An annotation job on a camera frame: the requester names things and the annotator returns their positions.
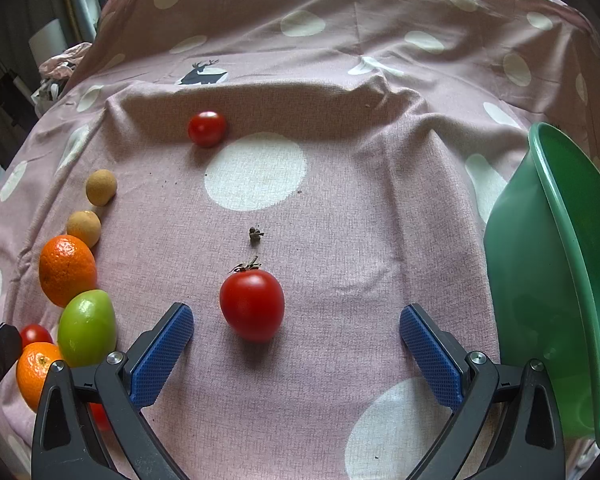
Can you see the red cherry tomato lower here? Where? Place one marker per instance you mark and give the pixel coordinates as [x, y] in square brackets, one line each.
[252, 305]

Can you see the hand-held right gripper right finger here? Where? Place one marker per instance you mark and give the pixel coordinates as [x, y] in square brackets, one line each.
[432, 355]

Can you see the crumpled pale cloth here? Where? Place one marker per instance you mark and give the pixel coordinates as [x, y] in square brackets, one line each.
[62, 62]

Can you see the green plastic bowl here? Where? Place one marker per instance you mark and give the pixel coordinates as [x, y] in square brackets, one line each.
[530, 285]

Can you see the white panel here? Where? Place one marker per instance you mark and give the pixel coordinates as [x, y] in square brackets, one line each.
[47, 40]

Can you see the pink polka dot blanket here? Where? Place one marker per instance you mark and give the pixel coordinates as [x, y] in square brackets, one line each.
[330, 185]

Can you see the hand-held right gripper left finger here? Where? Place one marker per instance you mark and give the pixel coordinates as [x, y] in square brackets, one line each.
[162, 355]

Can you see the large green apple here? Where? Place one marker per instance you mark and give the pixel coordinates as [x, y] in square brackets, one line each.
[87, 327]

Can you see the orange mandarin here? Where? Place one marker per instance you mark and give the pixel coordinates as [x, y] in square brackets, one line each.
[67, 270]
[32, 372]

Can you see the small red cherry tomato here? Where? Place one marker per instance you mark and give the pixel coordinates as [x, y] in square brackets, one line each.
[100, 417]
[206, 129]
[34, 334]

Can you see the dried brown stem bit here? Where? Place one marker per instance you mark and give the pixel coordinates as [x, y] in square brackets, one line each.
[255, 235]

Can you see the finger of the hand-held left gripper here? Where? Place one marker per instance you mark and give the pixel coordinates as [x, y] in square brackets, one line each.
[2, 355]

